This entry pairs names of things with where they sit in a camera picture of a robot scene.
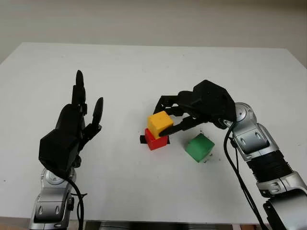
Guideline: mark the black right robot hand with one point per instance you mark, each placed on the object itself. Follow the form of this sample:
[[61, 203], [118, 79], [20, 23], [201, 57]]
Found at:
[[184, 103]]

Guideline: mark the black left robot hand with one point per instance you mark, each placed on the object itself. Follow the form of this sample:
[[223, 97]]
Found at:
[[70, 117]]

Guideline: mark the yellow wooden block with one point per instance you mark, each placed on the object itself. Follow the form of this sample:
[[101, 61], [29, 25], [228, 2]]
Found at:
[[159, 121]]

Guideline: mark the green wooden block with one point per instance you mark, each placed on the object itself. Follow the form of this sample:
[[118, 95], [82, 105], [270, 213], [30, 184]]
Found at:
[[199, 148]]

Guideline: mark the red wooden block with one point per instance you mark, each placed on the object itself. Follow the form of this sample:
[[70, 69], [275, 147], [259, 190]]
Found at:
[[156, 143]]

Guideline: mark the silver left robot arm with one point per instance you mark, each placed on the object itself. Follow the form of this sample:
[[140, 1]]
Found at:
[[51, 198]]

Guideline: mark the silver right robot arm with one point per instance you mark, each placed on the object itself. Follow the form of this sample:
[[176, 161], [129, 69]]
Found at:
[[268, 153]]

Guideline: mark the black tape mark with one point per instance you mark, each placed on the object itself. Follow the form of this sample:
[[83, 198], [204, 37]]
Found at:
[[142, 139]]

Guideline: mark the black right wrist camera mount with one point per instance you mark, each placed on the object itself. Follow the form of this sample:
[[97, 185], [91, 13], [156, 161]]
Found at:
[[213, 100]]

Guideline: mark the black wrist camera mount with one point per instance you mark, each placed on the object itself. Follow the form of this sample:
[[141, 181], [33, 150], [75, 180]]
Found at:
[[213, 100], [58, 151]]

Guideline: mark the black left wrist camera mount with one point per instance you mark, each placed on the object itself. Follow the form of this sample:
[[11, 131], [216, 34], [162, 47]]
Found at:
[[58, 151]]

